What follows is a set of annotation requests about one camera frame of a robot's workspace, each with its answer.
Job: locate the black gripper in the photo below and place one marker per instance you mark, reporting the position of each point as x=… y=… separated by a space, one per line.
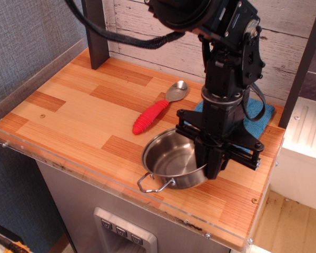
x=205 y=128

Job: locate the stainless steel pot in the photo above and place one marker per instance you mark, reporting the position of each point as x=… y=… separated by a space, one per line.
x=170 y=157

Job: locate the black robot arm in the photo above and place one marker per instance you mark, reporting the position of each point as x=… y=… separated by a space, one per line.
x=229 y=32

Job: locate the blue towel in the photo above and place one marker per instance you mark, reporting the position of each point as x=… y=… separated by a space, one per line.
x=255 y=118

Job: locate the clear acrylic edge guard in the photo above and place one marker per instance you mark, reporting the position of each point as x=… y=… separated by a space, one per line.
x=223 y=207

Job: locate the white toy sink unit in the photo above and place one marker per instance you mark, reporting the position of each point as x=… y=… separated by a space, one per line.
x=294 y=175

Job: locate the silver dispenser panel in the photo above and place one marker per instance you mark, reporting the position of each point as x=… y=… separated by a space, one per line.
x=120 y=235

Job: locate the grey toy fridge cabinet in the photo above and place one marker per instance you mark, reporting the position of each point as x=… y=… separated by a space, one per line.
x=77 y=201

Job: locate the red handled metal spoon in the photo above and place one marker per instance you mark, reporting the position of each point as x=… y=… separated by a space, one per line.
x=175 y=93

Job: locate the dark left shelf post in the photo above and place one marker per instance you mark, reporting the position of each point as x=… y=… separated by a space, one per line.
x=98 y=46

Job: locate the dark shelf post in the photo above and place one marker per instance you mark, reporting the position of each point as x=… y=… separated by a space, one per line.
x=307 y=57
x=98 y=46

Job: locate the dark right shelf post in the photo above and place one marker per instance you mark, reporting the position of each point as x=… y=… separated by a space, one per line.
x=307 y=57

